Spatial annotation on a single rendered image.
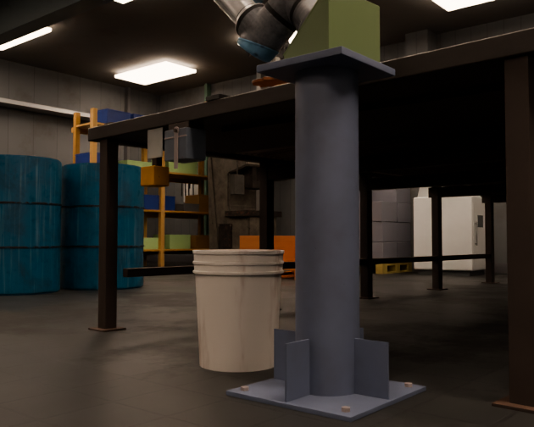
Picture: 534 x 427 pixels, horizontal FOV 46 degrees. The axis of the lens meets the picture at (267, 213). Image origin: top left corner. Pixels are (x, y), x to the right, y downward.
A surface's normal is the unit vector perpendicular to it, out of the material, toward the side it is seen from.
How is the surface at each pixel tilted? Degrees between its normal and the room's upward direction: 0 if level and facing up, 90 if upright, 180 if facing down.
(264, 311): 93
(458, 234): 90
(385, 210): 90
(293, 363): 90
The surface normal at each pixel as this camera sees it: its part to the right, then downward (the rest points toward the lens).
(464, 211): -0.58, -0.04
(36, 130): 0.77, -0.03
